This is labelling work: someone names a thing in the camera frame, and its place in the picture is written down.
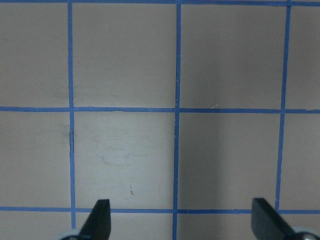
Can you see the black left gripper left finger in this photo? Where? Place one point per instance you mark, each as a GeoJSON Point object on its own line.
{"type": "Point", "coordinates": [98, 224]}

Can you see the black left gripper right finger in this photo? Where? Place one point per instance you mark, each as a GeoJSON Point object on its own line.
{"type": "Point", "coordinates": [267, 224]}

